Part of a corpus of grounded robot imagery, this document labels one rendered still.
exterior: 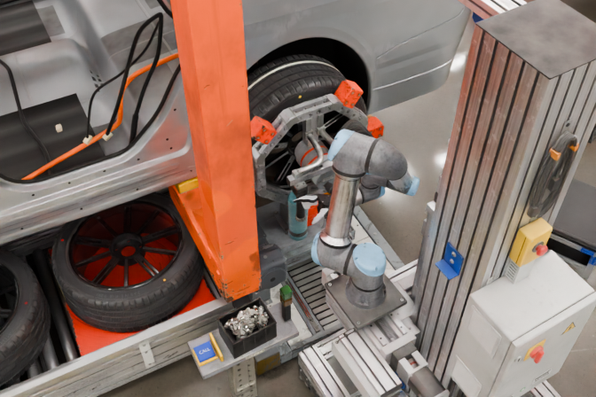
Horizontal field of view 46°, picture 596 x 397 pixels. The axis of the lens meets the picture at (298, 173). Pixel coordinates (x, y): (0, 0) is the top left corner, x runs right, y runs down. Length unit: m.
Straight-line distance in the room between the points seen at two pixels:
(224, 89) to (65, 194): 1.04
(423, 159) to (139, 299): 2.01
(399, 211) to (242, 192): 1.65
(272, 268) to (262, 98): 0.81
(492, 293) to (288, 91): 1.19
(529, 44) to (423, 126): 2.82
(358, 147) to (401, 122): 2.27
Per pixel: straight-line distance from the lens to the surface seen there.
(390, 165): 2.23
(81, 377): 3.13
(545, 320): 2.18
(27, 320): 3.12
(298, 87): 2.85
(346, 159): 2.24
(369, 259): 2.42
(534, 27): 1.77
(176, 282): 3.08
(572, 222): 3.68
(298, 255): 3.53
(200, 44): 2.00
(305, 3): 2.79
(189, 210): 3.07
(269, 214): 3.61
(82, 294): 3.11
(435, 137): 4.42
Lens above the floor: 2.98
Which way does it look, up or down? 46 degrees down
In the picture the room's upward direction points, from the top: straight up
